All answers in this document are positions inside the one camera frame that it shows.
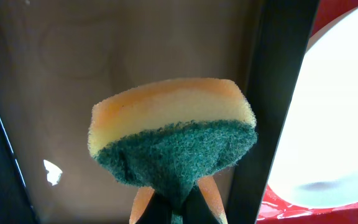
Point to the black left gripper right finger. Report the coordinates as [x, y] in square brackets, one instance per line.
[200, 208]

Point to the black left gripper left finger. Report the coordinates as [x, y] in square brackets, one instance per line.
[157, 211]

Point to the green yellow sponge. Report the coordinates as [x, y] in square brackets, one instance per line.
[169, 138]

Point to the white plate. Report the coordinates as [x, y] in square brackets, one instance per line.
[316, 162]

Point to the red plastic tray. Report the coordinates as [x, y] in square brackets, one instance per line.
[275, 210]

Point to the black plastic tray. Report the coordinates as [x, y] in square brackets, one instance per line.
[59, 58]

